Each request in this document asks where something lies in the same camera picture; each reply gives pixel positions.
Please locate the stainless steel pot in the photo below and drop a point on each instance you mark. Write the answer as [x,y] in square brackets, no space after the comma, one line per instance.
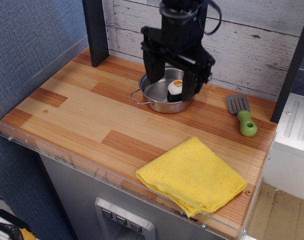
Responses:
[155,96]

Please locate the toy sushi roll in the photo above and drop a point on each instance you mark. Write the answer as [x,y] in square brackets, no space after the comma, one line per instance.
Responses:
[174,91]

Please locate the silver cabinet with dispenser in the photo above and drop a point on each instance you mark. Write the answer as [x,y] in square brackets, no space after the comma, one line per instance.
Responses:
[99,210]

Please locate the black right post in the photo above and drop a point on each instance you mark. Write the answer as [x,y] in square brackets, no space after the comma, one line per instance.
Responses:
[289,80]

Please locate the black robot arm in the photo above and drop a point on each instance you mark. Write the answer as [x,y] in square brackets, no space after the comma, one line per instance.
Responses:
[179,8]

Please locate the yellow cloth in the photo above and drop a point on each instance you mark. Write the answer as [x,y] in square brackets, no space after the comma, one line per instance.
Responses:
[193,177]

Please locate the yellow object at corner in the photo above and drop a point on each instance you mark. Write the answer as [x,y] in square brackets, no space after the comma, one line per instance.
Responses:
[27,235]

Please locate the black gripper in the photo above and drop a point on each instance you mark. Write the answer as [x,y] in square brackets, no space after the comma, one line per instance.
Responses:
[178,42]

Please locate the grey spatula green handle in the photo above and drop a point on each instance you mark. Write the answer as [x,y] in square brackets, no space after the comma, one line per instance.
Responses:
[238,105]

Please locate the white toy sink unit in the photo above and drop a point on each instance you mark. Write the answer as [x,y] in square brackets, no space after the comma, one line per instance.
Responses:
[284,167]

